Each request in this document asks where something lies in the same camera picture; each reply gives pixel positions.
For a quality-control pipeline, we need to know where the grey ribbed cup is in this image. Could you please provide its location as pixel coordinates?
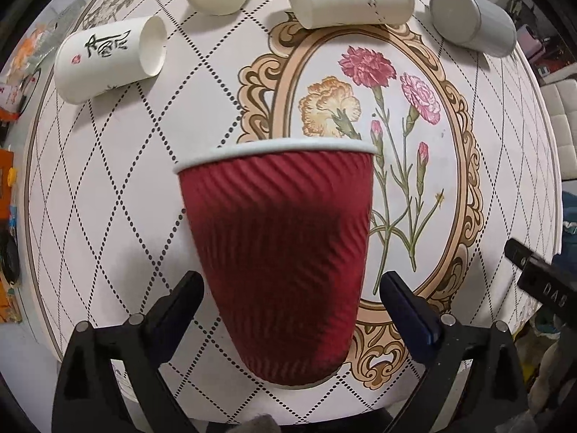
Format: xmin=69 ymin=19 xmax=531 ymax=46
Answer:
xmin=430 ymin=0 xmax=516 ymax=58

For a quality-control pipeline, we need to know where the white padded chair right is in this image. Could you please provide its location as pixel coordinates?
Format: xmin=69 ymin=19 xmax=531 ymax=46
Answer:
xmin=541 ymin=78 xmax=577 ymax=181

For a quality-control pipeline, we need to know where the floral diamond-pattern tablecloth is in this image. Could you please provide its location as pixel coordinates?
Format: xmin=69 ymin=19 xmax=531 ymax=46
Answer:
xmin=19 ymin=0 xmax=562 ymax=424

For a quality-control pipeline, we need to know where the white paper cup left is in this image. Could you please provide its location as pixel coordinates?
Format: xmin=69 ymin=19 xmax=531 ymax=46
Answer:
xmin=54 ymin=16 xmax=167 ymax=105

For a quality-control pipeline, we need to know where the red ribbed paper cup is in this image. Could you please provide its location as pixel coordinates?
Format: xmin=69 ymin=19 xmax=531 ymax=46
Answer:
xmin=174 ymin=138 xmax=376 ymax=388

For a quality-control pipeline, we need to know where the orange box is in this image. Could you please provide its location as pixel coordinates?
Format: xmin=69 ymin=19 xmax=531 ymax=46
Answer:
xmin=0 ymin=149 xmax=18 ymax=221

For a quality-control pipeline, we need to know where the black round cable loop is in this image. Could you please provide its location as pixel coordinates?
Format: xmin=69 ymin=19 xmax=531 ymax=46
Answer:
xmin=10 ymin=71 xmax=39 ymax=117

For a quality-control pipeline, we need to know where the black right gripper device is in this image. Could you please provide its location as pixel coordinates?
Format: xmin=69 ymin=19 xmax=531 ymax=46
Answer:
xmin=504 ymin=239 xmax=576 ymax=327

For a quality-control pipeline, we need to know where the orange snack packet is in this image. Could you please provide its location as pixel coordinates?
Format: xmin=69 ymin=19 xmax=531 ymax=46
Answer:
xmin=6 ymin=23 xmax=52 ymax=86

